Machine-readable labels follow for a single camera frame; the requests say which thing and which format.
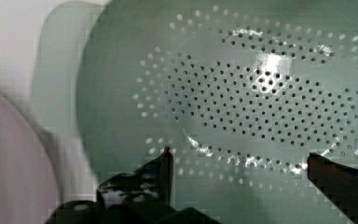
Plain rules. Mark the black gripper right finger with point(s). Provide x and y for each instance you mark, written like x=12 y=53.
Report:
x=338 y=182

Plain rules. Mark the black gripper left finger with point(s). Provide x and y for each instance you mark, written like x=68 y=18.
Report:
x=140 y=197

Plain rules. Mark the green plastic strainer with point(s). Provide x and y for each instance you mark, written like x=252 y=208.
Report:
x=241 y=91

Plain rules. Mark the clear round plate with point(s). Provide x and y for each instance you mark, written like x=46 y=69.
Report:
x=28 y=188

